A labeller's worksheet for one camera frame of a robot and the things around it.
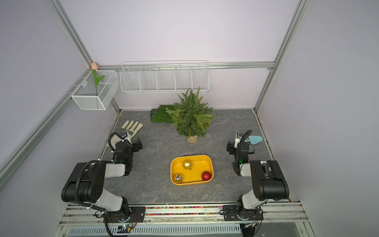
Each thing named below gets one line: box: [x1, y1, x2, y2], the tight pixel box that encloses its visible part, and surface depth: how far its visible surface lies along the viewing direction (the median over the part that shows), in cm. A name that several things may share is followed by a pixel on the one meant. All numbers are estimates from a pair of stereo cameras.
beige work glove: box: [106, 119, 144, 150], surface depth 111 cm
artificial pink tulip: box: [91, 62, 106, 97], surface depth 92 cm
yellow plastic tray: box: [170, 154, 215, 185], surface depth 90 cm
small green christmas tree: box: [165, 86, 215, 144], surface depth 81 cm
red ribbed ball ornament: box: [201, 170, 212, 182], surface depth 84 cm
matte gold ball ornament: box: [182, 159, 192, 170], surface depth 89 cm
